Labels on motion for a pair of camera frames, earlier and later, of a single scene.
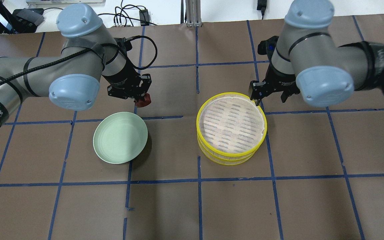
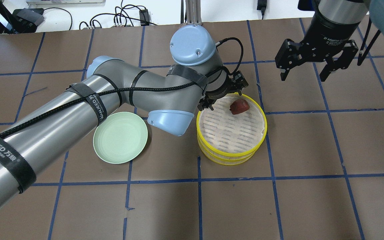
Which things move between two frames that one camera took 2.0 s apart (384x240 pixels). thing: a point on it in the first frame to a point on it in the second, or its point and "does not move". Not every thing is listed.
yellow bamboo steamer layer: x=230 y=124 does not move
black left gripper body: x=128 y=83 to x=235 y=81
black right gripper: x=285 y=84 to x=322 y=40
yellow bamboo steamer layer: x=223 y=162 does not move
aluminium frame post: x=193 y=10 does not move
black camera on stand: x=23 y=20 does not move
